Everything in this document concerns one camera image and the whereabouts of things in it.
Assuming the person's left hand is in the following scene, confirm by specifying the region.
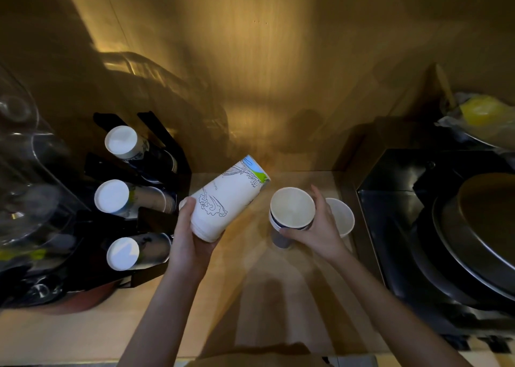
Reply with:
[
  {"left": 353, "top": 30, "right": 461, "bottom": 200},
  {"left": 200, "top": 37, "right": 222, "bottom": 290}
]
[{"left": 167, "top": 196, "right": 231, "bottom": 284}]

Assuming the black cup dispenser rack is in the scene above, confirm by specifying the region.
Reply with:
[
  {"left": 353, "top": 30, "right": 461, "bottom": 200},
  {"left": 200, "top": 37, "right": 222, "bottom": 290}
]
[{"left": 82, "top": 111, "right": 192, "bottom": 289}]

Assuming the person's right hand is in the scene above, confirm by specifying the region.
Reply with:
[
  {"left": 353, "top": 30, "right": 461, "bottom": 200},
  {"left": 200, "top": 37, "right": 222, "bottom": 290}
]
[{"left": 277, "top": 183, "right": 356, "bottom": 266}]

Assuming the plastic bag with yellow item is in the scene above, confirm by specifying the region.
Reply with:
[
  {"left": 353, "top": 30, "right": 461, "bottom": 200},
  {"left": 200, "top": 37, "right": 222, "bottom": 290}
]
[{"left": 436, "top": 93, "right": 515, "bottom": 150}]

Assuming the blue paper cup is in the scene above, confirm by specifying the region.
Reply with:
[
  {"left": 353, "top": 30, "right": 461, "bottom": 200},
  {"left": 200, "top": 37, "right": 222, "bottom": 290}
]
[{"left": 268, "top": 187, "right": 317, "bottom": 231}]

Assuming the white cloud-print paper cup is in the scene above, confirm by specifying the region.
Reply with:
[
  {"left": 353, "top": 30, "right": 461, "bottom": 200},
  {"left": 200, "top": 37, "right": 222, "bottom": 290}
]
[{"left": 189, "top": 155, "right": 271, "bottom": 244}]

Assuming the stack of blue paper cups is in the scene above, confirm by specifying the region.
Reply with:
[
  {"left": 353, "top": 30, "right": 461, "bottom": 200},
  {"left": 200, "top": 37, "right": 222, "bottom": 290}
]
[{"left": 104, "top": 125, "right": 178, "bottom": 174}]

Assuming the person's right forearm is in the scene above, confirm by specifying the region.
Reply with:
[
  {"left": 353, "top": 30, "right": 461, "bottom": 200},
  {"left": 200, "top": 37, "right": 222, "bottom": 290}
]
[{"left": 328, "top": 249, "right": 472, "bottom": 367}]

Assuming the black stove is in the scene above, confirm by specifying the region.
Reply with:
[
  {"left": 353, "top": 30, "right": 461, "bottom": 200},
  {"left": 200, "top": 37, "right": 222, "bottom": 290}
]
[{"left": 356, "top": 147, "right": 515, "bottom": 339}]

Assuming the cardboard box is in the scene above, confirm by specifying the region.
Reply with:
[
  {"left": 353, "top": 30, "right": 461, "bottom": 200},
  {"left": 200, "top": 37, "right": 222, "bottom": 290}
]
[{"left": 458, "top": 338, "right": 515, "bottom": 367}]

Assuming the red plastic base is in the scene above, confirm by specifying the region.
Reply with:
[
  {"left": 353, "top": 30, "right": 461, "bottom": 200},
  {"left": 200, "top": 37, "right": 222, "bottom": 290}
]
[{"left": 36, "top": 280, "right": 126, "bottom": 316}]

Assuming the steel pan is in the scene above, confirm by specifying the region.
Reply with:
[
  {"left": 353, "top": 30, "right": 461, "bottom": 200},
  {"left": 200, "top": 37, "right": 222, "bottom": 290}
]
[{"left": 432, "top": 173, "right": 515, "bottom": 303}]

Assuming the stack of green-print paper cups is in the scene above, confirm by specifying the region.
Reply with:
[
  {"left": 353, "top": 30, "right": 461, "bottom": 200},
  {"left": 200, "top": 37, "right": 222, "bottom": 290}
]
[{"left": 93, "top": 179, "right": 178, "bottom": 218}]

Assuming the white statue-print paper cup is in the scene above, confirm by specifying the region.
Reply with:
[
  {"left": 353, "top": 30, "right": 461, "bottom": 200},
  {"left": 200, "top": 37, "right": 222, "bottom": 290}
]
[{"left": 325, "top": 197, "right": 356, "bottom": 239}]

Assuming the stack of white paper cups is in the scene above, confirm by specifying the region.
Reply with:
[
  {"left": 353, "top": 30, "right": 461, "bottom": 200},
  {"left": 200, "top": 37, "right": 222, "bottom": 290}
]
[{"left": 106, "top": 232, "right": 174, "bottom": 271}]

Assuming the person's left forearm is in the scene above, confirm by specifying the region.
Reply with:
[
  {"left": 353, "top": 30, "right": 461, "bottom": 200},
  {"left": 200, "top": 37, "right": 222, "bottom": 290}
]
[{"left": 116, "top": 266, "right": 210, "bottom": 367}]

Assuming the clear plastic container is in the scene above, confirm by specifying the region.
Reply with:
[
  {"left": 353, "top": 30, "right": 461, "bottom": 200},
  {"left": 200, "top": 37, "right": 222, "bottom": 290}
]
[{"left": 0, "top": 63, "right": 93, "bottom": 307}]

